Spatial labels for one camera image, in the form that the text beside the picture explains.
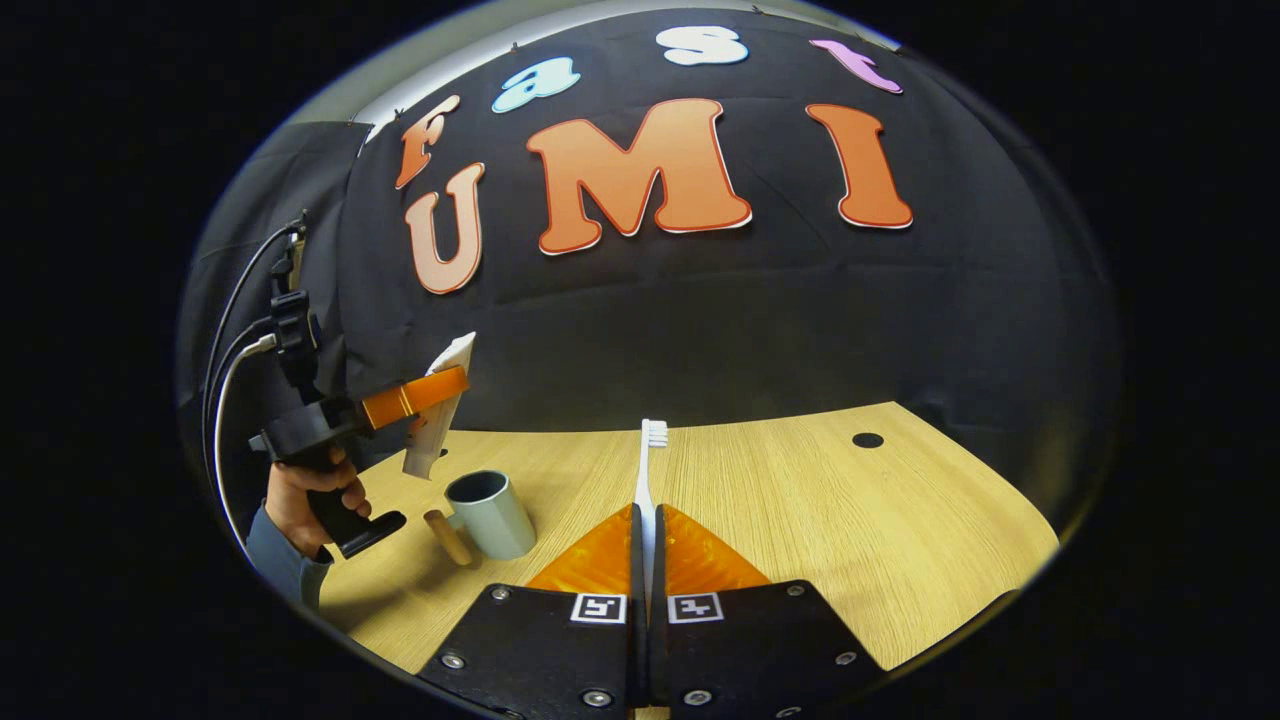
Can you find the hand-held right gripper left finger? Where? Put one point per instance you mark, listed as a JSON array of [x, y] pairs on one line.
[[560, 650]]

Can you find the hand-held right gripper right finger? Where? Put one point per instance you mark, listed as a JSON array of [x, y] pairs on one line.
[[750, 650]]

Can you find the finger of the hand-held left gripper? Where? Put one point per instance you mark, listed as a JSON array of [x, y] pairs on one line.
[[415, 395]]

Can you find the white toothpaste tube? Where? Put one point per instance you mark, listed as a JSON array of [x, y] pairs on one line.
[[452, 365]]

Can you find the white toothbrush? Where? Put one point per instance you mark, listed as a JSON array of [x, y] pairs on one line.
[[645, 490]]

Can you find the black backdrop cloth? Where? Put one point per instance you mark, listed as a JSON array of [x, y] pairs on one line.
[[700, 330]]

